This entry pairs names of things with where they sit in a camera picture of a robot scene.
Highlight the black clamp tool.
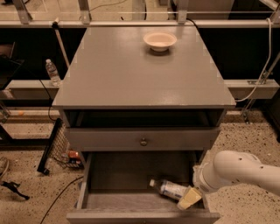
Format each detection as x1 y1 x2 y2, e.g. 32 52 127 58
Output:
0 181 30 200

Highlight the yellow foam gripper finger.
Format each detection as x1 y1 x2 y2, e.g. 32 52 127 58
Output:
177 187 202 210

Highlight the wire mesh basket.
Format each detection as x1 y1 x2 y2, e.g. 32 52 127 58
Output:
50 124 83 169

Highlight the black bar stand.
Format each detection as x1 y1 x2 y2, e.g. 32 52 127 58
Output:
37 118 62 175

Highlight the orange can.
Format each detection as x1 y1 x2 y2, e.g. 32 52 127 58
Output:
68 150 81 160

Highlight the round metal drawer knob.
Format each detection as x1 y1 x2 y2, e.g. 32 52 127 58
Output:
140 138 148 146

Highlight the wooden stick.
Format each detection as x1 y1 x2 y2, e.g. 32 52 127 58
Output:
52 17 70 67

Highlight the metal frame rail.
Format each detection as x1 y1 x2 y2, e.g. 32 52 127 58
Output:
0 19 270 29

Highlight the black floor cable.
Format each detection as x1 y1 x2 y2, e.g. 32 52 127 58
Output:
38 175 85 224

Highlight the white paper bowl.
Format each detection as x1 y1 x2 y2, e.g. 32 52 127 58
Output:
143 31 177 52

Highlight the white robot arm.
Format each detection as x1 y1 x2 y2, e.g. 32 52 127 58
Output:
178 150 280 210

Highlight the grey open lower drawer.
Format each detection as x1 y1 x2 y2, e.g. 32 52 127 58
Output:
66 151 220 224

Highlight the grey closed upper drawer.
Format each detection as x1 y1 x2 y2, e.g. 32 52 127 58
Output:
65 128 221 151

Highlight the blue plastic bottle white cap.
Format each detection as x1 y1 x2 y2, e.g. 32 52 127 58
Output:
150 178 187 200

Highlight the grey wooden cabinet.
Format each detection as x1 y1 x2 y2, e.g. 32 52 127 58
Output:
52 25 236 167

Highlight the clear water bottle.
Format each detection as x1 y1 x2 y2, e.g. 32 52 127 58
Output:
45 59 61 87

